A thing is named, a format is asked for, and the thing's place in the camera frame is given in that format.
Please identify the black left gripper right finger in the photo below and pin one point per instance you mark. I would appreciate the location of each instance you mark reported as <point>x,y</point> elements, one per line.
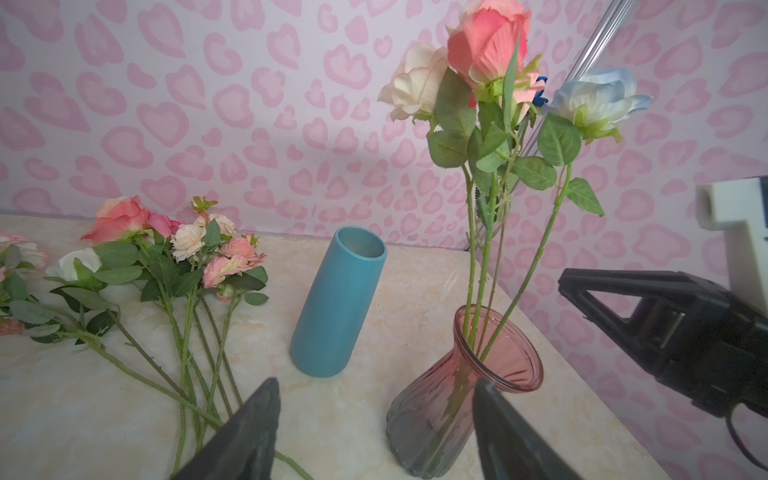
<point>509,448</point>

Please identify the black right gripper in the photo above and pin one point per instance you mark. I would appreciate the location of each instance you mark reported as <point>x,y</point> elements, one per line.
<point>687,332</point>

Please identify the pink glass vase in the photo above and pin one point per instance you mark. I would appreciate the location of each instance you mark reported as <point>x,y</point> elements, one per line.
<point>430,421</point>

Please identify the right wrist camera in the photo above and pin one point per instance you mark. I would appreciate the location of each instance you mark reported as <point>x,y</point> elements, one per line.
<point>738,209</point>

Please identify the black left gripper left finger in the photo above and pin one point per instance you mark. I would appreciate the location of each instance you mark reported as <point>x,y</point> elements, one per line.
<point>244,448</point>

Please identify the right corner aluminium post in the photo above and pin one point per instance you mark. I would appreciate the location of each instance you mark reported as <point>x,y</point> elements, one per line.
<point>596,100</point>

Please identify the teal ceramic vase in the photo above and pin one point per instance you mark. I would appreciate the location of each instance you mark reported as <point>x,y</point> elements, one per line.
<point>338,302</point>

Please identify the small pink spray roses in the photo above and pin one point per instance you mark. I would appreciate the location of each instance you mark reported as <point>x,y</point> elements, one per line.
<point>18,282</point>

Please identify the cream white rose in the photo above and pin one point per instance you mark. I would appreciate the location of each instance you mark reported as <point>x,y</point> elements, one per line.
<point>425,88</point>

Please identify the pink cream spray roses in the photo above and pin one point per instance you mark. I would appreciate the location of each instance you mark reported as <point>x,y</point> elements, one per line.
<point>124,217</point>

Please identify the pale blue white rose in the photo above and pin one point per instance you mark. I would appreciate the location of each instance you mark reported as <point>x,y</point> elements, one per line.
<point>553,169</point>

